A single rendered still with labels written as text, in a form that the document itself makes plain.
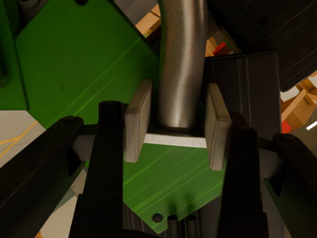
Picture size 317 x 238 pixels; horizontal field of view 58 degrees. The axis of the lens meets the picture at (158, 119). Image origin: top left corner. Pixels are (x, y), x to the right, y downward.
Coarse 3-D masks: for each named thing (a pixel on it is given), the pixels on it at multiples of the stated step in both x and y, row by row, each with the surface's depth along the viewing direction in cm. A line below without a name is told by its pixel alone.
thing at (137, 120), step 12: (144, 84) 19; (144, 96) 17; (132, 108) 15; (144, 108) 17; (132, 120) 14; (144, 120) 17; (132, 132) 15; (144, 132) 18; (132, 144) 15; (132, 156) 15
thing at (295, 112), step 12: (156, 24) 330; (216, 48) 367; (228, 48) 387; (300, 96) 388; (288, 108) 368; (300, 108) 396; (312, 108) 411; (288, 120) 394; (300, 120) 384; (288, 132) 368
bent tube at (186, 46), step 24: (168, 0) 17; (192, 0) 17; (168, 24) 17; (192, 24) 17; (168, 48) 18; (192, 48) 18; (168, 72) 18; (192, 72) 18; (168, 96) 19; (192, 96) 19; (168, 120) 19; (192, 120) 20; (168, 144) 19; (192, 144) 19
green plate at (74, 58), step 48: (48, 0) 20; (96, 0) 20; (48, 48) 22; (96, 48) 21; (144, 48) 21; (48, 96) 23; (96, 96) 23; (144, 144) 24; (144, 192) 26; (192, 192) 25
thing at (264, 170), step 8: (232, 112) 17; (232, 120) 16; (240, 120) 16; (264, 144) 13; (264, 152) 13; (272, 152) 13; (264, 160) 13; (272, 160) 13; (280, 160) 13; (264, 168) 13; (272, 168) 13; (280, 168) 13; (264, 176) 13; (272, 176) 13; (280, 176) 13
